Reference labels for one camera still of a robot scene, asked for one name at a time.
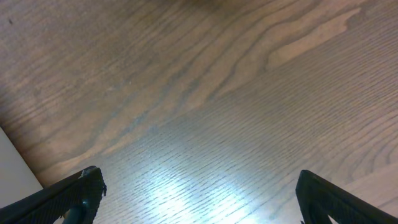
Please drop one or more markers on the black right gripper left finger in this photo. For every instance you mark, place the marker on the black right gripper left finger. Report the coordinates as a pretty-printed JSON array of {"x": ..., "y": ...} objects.
[{"x": 77, "y": 196}]

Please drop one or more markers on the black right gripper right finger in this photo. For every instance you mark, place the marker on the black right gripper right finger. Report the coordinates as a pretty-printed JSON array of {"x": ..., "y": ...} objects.
[{"x": 320, "y": 201}]

